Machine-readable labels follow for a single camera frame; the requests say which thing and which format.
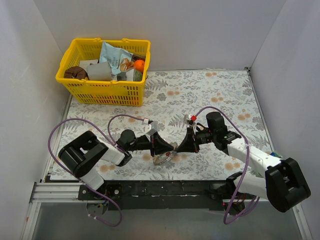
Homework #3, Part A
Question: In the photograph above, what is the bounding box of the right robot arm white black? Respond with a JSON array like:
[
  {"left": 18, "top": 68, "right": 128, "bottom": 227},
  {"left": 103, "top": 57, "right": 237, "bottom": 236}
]
[{"left": 176, "top": 111, "right": 311, "bottom": 213}]

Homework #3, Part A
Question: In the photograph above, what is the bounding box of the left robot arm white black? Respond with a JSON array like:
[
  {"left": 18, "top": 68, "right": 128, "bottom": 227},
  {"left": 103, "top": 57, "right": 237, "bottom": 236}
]
[{"left": 58, "top": 129, "right": 174, "bottom": 200}]

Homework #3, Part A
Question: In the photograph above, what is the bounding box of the yellow plastic basket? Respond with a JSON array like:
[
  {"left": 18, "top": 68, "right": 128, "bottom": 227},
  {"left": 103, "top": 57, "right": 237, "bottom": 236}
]
[{"left": 55, "top": 38, "right": 151, "bottom": 106}]

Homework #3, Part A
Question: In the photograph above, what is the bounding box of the floral table mat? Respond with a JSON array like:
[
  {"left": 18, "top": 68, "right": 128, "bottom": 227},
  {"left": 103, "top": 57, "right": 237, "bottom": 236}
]
[{"left": 59, "top": 70, "right": 272, "bottom": 181}]

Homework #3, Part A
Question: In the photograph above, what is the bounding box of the green blue carton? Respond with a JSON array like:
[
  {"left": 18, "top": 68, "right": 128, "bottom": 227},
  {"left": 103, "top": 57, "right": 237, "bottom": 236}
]
[{"left": 270, "top": 152, "right": 282, "bottom": 159}]

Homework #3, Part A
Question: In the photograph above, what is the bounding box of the green item in basket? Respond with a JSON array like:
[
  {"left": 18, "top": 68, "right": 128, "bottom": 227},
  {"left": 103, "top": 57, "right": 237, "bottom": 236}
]
[{"left": 133, "top": 69, "right": 143, "bottom": 82}]

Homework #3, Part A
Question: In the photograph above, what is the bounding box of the grey paper cup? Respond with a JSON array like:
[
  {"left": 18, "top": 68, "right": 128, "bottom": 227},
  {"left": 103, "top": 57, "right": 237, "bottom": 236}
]
[{"left": 86, "top": 62, "right": 113, "bottom": 81}]

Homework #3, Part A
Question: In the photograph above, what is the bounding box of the orange fruit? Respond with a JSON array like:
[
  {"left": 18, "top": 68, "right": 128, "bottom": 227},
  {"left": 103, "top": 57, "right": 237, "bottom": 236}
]
[{"left": 133, "top": 59, "right": 145, "bottom": 73}]

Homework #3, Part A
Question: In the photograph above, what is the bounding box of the light blue snack bag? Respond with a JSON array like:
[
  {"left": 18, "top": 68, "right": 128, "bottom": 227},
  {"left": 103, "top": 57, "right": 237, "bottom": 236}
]
[{"left": 99, "top": 41, "right": 134, "bottom": 75}]

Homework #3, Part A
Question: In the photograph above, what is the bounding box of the brown round pastry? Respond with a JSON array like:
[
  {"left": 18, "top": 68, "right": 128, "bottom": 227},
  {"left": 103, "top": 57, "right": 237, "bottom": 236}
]
[{"left": 63, "top": 66, "right": 88, "bottom": 80}]

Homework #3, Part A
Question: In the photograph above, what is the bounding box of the white paper in basket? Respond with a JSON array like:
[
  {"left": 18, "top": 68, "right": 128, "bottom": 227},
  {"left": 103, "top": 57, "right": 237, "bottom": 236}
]
[{"left": 78, "top": 59, "right": 99, "bottom": 70}]

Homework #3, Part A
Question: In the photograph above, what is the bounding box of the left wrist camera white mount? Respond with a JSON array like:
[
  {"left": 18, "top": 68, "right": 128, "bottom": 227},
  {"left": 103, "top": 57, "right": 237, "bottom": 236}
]
[{"left": 144, "top": 121, "right": 158, "bottom": 137}]

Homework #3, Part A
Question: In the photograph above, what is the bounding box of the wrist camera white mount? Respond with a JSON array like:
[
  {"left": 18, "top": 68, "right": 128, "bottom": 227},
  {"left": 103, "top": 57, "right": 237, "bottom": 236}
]
[
  {"left": 144, "top": 121, "right": 158, "bottom": 137},
  {"left": 183, "top": 114, "right": 197, "bottom": 133}
]

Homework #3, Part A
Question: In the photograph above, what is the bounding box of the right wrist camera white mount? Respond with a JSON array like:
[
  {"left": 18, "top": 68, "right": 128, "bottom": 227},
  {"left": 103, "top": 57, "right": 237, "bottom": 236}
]
[{"left": 183, "top": 114, "right": 197, "bottom": 133}]

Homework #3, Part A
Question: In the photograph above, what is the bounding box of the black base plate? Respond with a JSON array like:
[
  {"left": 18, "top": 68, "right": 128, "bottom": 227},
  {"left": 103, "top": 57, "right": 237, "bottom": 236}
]
[{"left": 78, "top": 180, "right": 236, "bottom": 211}]

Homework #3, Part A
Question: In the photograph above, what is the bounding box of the aluminium frame rail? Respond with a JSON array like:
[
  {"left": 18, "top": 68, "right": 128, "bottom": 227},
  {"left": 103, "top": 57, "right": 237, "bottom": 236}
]
[{"left": 29, "top": 182, "right": 312, "bottom": 240}]

